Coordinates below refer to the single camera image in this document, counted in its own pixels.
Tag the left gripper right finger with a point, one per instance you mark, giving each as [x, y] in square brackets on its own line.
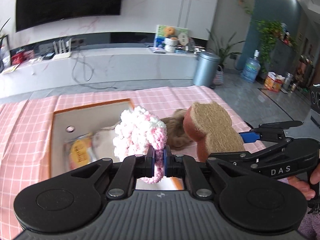
[189, 170]

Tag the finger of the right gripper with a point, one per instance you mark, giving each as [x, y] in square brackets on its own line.
[237, 158]
[271, 132]

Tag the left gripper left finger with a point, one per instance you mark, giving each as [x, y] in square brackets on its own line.
[126, 173]

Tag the pink white fluffy yarn toy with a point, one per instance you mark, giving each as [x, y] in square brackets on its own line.
[137, 131]

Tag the brown knitted hat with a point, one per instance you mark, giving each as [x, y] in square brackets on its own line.
[177, 139]

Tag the person's right hand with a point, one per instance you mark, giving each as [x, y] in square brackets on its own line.
[304, 187]

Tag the orange cardboard snack box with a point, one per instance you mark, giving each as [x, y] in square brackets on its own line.
[274, 82]

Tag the yellow snack packet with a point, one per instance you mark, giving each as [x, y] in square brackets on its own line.
[79, 152]

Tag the blue water jug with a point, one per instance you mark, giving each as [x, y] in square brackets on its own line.
[252, 68]

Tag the small woven basket bag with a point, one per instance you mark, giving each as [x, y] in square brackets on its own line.
[218, 79]

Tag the purple fluffy rug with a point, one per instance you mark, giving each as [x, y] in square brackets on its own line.
[309, 226]

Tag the green potted floor plant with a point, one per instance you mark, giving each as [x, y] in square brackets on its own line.
[223, 49]

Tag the grey metal trash bin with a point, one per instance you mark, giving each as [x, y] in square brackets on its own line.
[206, 68]

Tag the white marble TV console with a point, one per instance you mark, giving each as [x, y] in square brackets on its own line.
[97, 66]

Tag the hanging ivy plant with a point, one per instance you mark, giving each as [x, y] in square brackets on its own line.
[268, 19]

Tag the pink checkered tablecloth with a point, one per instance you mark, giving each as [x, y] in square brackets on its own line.
[25, 129]

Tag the teddy bear in white pot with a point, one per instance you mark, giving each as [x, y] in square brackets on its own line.
[171, 40]

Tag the round paper fan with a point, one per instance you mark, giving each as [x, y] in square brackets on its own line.
[183, 38]

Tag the white wifi router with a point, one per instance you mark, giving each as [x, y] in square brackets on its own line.
[62, 49]

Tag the red gift box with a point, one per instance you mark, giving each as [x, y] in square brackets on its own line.
[18, 58]

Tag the potted grass in vase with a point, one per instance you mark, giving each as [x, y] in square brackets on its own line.
[3, 35]

